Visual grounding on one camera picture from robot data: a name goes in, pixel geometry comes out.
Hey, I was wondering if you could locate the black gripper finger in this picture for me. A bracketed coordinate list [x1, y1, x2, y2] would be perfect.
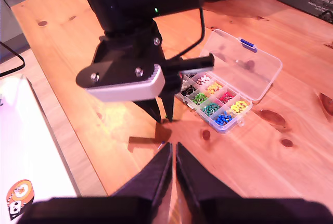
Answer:
[176, 142, 241, 209]
[112, 142, 173, 204]

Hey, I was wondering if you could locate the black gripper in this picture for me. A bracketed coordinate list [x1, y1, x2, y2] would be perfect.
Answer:
[135, 54, 215, 123]

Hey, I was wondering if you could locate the heap of black pins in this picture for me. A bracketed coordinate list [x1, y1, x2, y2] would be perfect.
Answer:
[181, 85, 197, 96]

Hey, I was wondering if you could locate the heap of light green pins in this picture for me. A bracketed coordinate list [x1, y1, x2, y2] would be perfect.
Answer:
[191, 92, 209, 106]

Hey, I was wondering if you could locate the heap of pink pins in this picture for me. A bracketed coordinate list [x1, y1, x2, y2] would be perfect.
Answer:
[197, 74, 212, 85]

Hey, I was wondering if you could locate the heap of teal pins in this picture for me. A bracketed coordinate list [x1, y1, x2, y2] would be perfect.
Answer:
[202, 102, 221, 117]

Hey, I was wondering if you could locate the heap of orange pins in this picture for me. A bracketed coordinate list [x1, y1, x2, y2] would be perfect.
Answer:
[207, 82, 224, 94]

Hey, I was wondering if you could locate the heap of blue pins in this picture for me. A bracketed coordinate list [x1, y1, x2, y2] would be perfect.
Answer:
[214, 111, 234, 127]

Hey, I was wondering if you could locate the heap of red pins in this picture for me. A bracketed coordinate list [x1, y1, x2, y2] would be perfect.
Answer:
[219, 91, 236, 104]

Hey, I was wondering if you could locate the heap of yellow pins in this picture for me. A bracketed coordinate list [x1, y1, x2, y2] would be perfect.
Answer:
[230, 100, 249, 115]

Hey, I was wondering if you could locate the clear plastic pin organiser box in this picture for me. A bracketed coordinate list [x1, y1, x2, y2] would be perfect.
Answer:
[175, 28, 284, 134]

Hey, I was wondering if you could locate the white board with sticker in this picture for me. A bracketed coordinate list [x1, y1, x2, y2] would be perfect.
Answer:
[0, 74, 81, 222]

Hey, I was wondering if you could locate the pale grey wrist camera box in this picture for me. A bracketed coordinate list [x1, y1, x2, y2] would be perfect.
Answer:
[75, 35, 167, 103]

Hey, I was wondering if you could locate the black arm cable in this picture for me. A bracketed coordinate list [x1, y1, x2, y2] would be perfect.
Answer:
[166, 7, 206, 60]

